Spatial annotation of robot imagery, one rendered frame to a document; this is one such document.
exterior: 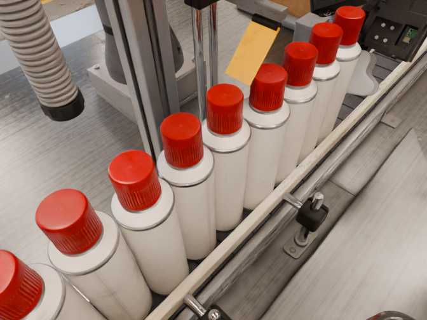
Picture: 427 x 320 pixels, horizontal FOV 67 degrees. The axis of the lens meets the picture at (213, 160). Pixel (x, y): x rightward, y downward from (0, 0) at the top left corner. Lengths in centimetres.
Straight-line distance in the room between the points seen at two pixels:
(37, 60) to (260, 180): 25
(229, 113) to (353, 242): 25
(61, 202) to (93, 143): 41
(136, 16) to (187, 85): 32
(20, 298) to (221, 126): 19
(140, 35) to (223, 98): 12
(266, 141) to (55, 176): 39
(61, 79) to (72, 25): 76
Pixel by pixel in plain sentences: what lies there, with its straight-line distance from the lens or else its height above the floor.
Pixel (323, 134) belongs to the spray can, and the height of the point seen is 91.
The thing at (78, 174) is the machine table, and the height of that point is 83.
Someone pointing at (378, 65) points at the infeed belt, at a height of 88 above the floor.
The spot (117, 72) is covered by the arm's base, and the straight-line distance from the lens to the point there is 63.
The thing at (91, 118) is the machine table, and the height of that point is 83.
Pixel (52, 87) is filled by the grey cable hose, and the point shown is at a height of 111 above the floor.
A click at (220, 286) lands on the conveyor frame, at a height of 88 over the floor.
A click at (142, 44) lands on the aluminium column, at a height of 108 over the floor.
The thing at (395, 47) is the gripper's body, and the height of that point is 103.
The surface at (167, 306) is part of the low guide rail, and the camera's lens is 36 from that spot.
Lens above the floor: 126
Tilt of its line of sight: 50 degrees down
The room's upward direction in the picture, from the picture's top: 2 degrees counter-clockwise
